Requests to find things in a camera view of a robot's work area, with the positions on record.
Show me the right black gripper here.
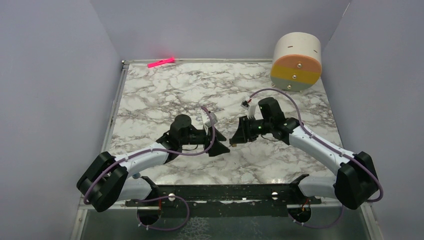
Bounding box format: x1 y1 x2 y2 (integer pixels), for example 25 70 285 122
230 114 273 144

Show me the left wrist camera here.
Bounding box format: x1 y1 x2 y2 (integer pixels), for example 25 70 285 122
201 111 218 129

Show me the cream cylinder with coloured face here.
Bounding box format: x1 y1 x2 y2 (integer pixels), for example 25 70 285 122
270 32 323 92

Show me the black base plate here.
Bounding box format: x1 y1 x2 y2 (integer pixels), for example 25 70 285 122
125 175 321 218

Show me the pink marker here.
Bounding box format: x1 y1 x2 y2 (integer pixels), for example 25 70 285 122
147 57 175 68

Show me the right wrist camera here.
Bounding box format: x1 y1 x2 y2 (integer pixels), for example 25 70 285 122
241 98 257 119

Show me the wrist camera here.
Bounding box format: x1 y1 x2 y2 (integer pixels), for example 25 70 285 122
201 111 218 129
241 98 257 119

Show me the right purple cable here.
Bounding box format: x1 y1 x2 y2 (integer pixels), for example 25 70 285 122
246 87 384 230

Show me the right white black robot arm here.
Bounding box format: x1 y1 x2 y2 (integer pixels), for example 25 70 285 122
229 97 379 210

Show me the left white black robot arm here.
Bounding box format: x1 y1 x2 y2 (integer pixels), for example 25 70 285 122
76 112 230 212

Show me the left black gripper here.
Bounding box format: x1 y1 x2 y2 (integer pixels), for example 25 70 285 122
180 124 230 157

